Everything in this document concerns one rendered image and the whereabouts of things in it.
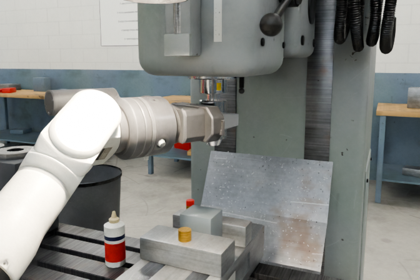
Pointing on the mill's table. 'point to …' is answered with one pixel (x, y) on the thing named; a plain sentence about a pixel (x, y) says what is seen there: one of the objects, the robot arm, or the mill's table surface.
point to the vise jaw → (188, 250)
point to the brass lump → (184, 234)
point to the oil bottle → (114, 242)
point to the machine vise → (246, 241)
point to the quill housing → (220, 26)
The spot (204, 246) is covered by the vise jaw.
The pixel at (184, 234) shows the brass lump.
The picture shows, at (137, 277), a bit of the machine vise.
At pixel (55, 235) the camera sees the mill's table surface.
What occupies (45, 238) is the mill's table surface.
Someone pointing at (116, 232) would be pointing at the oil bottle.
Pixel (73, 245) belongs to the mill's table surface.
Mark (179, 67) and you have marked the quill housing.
